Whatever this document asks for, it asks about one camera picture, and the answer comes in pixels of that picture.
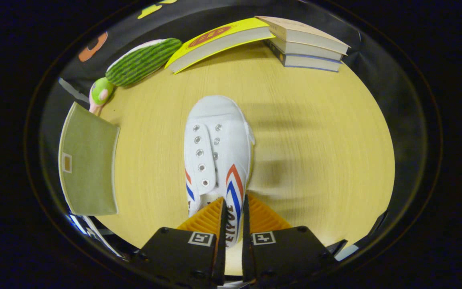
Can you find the beige cover book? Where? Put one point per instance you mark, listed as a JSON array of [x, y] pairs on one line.
[[295, 30]]

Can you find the dark blue cover book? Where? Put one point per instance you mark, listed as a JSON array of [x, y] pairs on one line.
[[311, 62]]

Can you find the olive fabric storage box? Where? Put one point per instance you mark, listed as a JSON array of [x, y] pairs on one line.
[[88, 168]]

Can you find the pink and green plush toy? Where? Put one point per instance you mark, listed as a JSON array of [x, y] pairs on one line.
[[102, 90]]

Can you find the yellow book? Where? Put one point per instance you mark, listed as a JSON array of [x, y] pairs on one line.
[[239, 34]]

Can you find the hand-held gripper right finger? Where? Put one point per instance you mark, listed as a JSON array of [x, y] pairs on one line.
[[246, 249]]

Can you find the white shoe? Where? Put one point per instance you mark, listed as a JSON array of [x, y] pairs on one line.
[[219, 120]]

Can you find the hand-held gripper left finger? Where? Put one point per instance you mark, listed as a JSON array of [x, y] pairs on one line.
[[221, 249]]

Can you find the white cover book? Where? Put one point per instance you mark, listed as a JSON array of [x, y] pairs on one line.
[[311, 50]]

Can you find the watermelon slice plush toy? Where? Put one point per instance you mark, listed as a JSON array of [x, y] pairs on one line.
[[142, 62]]

